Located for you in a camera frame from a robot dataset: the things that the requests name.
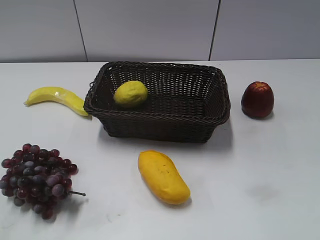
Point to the dark red apple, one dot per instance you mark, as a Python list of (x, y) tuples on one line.
[(257, 100)]

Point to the yellow banana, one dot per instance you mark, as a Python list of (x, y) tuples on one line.
[(58, 95)]

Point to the purple grape bunch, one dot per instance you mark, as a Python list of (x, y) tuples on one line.
[(39, 178)]

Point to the yellow lemon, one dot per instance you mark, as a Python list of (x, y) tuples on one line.
[(130, 94)]

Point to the dark woven wicker basket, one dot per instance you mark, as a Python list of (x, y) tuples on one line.
[(185, 102)]

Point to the yellow mango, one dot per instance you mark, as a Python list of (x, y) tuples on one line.
[(162, 177)]

